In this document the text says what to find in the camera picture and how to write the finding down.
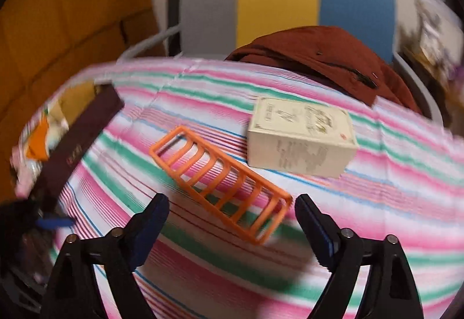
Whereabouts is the red-brown jacket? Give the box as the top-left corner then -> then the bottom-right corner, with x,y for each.
225,26 -> 423,114

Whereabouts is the pink green striped blanket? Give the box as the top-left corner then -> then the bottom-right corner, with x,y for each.
47,58 -> 464,319

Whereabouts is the orange packet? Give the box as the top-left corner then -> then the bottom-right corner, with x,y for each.
27,116 -> 49,162

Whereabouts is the cream cardboard box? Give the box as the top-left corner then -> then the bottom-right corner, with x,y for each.
246,96 -> 359,179

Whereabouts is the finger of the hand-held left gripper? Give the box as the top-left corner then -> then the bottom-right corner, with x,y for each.
34,215 -> 77,230

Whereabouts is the orange plastic rack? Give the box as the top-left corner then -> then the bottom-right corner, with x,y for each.
149,125 -> 293,245

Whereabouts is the maroon and gold tin container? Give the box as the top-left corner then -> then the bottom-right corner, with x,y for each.
11,81 -> 126,214

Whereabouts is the grey yellow blue chair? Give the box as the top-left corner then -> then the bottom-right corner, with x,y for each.
118,0 -> 445,131

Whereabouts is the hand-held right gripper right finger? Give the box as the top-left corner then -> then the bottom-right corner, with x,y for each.
294,194 -> 425,319

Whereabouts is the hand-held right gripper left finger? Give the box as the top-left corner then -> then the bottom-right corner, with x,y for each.
40,193 -> 170,319

